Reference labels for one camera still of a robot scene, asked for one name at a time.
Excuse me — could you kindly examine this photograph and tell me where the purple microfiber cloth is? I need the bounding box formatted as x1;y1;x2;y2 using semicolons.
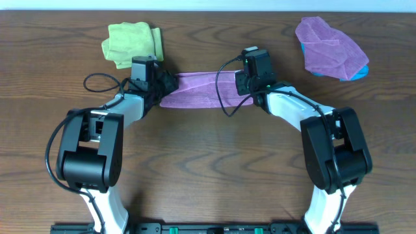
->
160;71;246;109

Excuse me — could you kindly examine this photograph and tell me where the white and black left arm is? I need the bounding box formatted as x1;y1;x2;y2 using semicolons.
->
47;58;179;233

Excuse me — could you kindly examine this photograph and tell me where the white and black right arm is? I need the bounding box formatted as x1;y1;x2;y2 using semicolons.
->
235;71;372;233

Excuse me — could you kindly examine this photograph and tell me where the green folded cloth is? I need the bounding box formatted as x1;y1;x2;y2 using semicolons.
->
101;22;164;69

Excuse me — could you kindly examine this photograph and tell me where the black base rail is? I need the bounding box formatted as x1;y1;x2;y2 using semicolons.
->
50;222;380;234

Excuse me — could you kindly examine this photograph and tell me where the blue cloth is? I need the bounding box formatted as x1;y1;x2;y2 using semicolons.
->
300;43;369;81

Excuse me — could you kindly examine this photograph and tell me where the crumpled purple cloth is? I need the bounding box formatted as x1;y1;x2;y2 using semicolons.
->
295;16;369;80

